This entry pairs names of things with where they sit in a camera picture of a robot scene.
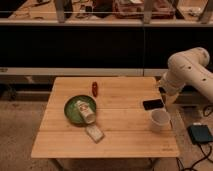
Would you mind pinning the green ceramic bowl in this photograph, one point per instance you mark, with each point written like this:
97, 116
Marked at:
71, 111

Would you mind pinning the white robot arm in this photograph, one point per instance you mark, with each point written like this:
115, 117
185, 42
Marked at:
188, 68

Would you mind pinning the red small bottle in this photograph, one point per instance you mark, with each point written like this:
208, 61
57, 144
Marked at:
95, 89

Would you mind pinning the wooden table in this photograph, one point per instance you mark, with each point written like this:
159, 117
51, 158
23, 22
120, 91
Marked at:
120, 116

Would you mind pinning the small white box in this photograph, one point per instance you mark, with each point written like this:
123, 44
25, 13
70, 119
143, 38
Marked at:
95, 133

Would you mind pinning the black smartphone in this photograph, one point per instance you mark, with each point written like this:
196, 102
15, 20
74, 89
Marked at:
153, 104

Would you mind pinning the white plastic cup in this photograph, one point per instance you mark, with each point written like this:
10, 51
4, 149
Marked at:
159, 119

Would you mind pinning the grey metal shelf rack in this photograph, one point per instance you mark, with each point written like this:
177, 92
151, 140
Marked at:
33, 41

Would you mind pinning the black power adapter box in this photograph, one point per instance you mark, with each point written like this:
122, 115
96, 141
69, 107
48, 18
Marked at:
200, 134

